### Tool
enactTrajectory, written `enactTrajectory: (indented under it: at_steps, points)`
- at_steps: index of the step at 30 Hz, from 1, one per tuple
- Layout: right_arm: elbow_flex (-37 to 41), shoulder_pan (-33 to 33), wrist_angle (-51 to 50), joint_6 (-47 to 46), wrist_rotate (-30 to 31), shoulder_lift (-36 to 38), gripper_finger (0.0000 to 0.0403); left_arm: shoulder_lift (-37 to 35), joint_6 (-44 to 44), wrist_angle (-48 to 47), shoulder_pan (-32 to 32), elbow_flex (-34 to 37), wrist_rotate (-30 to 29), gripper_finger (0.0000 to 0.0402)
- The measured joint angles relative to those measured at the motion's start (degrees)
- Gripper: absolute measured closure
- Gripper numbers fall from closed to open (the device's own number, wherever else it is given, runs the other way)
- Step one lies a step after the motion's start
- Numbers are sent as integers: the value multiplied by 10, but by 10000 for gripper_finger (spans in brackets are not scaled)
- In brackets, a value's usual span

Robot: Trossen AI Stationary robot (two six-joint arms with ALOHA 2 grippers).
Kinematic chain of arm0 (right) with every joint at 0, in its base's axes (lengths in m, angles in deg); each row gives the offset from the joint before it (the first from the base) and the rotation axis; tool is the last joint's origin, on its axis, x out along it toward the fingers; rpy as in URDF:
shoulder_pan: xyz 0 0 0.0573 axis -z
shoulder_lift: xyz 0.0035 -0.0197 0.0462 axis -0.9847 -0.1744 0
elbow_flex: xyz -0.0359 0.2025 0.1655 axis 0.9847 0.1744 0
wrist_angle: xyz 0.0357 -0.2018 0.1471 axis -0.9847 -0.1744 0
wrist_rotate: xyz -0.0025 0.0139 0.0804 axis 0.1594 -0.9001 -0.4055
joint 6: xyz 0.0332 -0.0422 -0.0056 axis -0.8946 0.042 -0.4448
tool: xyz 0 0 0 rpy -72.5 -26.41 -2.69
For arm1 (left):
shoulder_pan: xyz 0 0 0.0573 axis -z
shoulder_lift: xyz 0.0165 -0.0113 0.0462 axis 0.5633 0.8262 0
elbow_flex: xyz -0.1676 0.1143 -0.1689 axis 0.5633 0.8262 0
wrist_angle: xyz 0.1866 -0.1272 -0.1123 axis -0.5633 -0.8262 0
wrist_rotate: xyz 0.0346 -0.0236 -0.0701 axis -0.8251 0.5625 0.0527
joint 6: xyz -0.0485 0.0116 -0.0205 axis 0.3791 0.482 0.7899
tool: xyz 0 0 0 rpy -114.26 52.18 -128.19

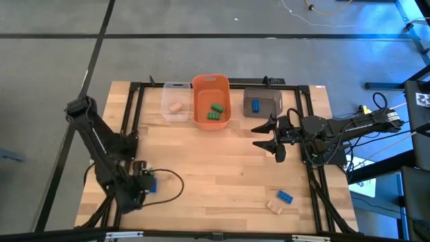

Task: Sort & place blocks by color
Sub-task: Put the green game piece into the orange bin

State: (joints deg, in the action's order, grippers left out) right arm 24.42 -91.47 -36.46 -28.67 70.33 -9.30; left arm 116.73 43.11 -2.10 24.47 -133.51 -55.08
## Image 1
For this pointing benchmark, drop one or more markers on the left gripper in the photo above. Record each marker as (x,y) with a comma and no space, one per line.
(141,185)

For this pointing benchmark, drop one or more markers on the black metal rig frame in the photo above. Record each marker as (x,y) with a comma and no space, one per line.
(411,30)

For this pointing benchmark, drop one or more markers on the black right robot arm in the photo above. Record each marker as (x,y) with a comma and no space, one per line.
(352,126)

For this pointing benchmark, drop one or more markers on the black stand base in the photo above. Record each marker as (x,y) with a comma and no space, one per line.
(383,86)

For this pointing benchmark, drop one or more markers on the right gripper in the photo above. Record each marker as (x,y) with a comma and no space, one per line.
(280,151)

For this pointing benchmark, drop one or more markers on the black aluminium table frame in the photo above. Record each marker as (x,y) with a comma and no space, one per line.
(136,85)

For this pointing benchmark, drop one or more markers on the white paper sheet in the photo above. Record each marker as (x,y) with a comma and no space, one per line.
(366,188)

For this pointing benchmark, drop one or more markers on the grey plastic bin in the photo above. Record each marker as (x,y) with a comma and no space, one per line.
(268,101)

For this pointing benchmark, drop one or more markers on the plain black case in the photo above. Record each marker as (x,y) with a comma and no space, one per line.
(416,201)

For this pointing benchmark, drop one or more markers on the blue building block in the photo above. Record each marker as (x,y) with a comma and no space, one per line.
(285,197)
(154,185)
(255,105)

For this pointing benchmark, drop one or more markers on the black diagonal bar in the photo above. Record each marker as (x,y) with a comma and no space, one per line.
(379,167)

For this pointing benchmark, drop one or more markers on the wooden building block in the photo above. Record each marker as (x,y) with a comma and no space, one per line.
(175,107)
(274,206)

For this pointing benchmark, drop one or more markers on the black white fiducial tag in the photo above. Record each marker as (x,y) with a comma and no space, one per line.
(422,99)

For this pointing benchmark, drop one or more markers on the black crossbar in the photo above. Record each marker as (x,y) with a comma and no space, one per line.
(50,236)

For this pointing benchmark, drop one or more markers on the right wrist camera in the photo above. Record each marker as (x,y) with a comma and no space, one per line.
(287,125)

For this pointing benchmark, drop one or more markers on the black case with tag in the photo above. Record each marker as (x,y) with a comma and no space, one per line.
(420,148)

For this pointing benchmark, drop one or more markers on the orange plastic bin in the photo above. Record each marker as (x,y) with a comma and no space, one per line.
(205,97)

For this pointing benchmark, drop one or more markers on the silver metal bracket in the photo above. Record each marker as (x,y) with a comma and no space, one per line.
(124,234)
(310,238)

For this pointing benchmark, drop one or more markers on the yellow power plug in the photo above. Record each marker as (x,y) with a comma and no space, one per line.
(363,109)

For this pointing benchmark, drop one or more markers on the clear plastic bin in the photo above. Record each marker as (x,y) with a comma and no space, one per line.
(169,97)

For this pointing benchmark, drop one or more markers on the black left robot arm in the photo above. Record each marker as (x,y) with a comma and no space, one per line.
(95,132)

